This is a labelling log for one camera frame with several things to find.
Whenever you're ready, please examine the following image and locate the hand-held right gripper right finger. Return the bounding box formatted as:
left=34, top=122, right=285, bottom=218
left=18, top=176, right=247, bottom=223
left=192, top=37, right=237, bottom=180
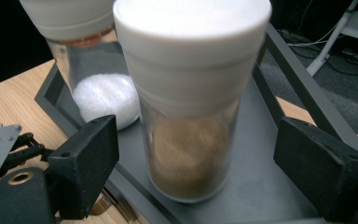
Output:
left=273, top=117, right=358, bottom=224

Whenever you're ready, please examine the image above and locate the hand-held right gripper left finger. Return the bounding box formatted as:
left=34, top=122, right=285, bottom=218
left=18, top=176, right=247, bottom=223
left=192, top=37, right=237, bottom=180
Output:
left=45, top=114, right=120, bottom=220

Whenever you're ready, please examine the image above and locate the dark grey tray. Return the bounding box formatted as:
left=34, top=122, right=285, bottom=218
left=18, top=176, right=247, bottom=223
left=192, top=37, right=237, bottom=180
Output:
left=34, top=22, right=358, bottom=224

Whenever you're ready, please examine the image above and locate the brown powder jar white lid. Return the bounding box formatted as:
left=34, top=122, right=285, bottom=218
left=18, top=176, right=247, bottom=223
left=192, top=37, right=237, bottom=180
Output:
left=112, top=0, right=273, bottom=204

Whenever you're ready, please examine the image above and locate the white metal stand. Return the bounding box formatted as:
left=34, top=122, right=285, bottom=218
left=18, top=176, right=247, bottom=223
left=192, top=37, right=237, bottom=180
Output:
left=306, top=0, right=358, bottom=77

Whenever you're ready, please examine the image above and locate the black cable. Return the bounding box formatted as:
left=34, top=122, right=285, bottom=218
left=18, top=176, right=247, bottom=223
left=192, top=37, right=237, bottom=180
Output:
left=324, top=46, right=358, bottom=77

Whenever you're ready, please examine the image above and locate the white cable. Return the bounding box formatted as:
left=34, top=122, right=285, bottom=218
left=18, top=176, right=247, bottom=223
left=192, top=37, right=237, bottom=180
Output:
left=287, top=18, right=344, bottom=49

